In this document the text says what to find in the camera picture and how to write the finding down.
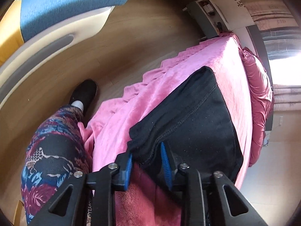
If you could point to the black pants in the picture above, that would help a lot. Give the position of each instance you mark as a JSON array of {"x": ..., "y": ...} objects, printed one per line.
[{"x": 196, "y": 124}]

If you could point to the pink bed sheet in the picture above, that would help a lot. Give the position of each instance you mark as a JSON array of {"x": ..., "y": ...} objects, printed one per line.
[{"x": 107, "y": 133}]

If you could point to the floral patterned trouser leg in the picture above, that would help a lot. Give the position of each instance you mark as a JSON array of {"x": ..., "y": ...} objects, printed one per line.
[{"x": 55, "y": 153}]

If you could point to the blue and white sofa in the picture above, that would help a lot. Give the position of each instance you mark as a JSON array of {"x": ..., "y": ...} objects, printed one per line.
[{"x": 34, "y": 31}]

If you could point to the beige curtain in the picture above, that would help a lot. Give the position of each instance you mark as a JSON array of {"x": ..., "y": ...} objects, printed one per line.
[{"x": 281, "y": 36}]

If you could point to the dark pink quilt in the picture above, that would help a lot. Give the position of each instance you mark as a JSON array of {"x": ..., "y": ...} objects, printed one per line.
[{"x": 262, "y": 100}]

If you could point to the white nightstand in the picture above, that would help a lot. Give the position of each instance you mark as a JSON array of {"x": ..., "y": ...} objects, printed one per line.
[{"x": 209, "y": 17}]

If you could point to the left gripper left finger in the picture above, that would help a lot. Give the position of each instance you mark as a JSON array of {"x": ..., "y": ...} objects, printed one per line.
[{"x": 121, "y": 180}]

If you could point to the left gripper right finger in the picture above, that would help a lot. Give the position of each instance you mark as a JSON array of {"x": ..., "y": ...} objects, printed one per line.
[{"x": 172, "y": 177}]

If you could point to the dark headboard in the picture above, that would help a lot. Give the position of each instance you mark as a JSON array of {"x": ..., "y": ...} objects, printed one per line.
[{"x": 259, "y": 49}]

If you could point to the black shoe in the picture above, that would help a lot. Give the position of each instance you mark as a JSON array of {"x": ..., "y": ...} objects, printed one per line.
[{"x": 83, "y": 95}]

